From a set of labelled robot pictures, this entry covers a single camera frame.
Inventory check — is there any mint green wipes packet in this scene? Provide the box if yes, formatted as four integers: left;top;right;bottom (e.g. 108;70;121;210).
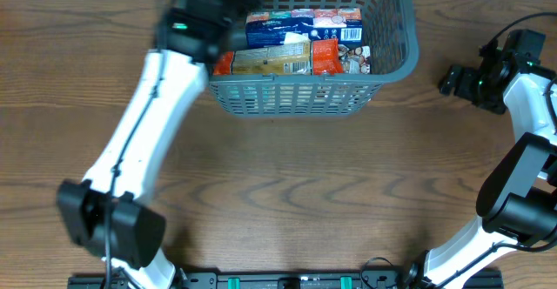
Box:
227;85;258;107

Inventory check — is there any grey plastic basket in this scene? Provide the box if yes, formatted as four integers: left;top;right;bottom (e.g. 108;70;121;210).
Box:
209;0;419;117

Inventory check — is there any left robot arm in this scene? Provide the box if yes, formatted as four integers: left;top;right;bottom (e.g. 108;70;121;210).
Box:
56;0;263;288

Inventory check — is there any blue tissue pack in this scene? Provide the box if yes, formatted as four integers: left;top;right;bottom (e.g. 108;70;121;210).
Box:
245;8;363;48

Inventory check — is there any brown white snack bag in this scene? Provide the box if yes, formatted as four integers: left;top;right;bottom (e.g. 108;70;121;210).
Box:
339;44;371;74

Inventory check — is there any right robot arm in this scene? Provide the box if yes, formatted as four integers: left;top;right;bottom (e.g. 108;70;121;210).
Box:
403;61;556;288

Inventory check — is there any red orange snack packet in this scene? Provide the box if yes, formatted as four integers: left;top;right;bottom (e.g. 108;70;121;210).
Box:
213;39;343;76

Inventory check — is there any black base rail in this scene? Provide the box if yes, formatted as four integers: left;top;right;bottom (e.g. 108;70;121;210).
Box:
67;270;504;289

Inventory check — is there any beige snack bag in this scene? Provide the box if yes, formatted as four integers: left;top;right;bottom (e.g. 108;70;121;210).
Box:
283;32;310;44

